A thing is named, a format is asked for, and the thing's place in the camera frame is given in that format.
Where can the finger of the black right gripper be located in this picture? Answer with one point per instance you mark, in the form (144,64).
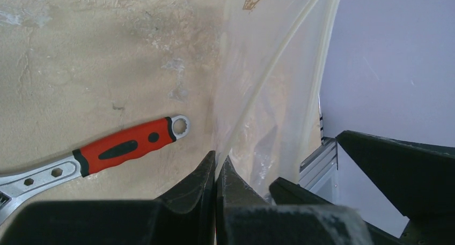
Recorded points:
(418,179)
(285,192)

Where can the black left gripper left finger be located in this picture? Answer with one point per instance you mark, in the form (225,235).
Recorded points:
(182,215)

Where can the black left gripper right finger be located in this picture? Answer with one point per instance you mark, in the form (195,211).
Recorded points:
(244,217)

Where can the clear zip top bag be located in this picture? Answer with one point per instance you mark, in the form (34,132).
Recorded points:
(266,97)

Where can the aluminium frame rail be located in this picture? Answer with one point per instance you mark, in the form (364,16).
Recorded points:
(318,172)

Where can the red handled adjustable wrench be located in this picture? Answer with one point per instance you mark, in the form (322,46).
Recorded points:
(104,153)

